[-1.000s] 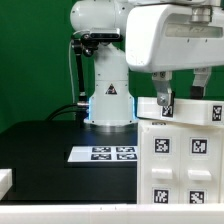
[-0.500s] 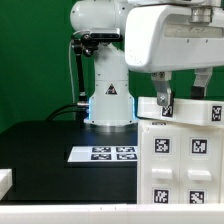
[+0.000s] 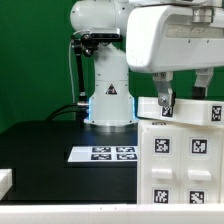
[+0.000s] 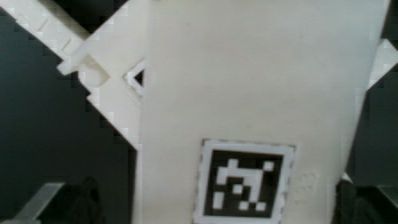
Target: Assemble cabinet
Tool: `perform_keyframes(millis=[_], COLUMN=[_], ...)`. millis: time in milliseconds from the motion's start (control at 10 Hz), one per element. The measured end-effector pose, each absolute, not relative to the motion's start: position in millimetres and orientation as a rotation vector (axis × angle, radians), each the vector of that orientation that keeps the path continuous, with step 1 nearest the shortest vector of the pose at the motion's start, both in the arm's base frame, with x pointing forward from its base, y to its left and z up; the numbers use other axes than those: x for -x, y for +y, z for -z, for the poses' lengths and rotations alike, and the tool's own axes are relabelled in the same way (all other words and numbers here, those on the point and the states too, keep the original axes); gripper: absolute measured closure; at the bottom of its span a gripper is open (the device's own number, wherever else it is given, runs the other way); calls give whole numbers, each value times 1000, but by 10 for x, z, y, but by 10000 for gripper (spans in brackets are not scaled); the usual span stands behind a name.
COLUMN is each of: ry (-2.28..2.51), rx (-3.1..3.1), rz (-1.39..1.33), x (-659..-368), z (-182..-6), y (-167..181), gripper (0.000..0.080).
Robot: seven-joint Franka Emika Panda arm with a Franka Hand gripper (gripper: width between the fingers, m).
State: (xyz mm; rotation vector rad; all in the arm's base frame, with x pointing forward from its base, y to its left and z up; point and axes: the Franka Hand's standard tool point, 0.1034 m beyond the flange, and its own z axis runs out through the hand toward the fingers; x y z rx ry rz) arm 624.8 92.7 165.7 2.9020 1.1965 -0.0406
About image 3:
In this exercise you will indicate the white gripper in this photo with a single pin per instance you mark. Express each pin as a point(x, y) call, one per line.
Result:
point(164, 38)

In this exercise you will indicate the white block with marker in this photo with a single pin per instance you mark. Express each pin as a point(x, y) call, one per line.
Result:
point(195, 112)

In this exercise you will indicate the white cabinet door panel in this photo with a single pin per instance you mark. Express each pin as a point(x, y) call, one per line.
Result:
point(160, 166)

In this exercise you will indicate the white cabinet body box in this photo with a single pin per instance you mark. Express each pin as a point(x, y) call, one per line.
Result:
point(142, 126)

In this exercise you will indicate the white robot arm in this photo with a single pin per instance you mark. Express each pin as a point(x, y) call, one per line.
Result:
point(111, 104)

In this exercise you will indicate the white part at left edge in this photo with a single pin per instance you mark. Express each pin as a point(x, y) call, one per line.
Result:
point(5, 181)

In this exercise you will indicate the grey depth camera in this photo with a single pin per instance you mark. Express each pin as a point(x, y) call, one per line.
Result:
point(104, 35)

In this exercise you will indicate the white marker base plate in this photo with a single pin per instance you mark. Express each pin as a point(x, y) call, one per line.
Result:
point(81, 154)

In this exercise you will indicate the white front table rail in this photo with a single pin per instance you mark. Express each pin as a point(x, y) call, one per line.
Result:
point(113, 214)

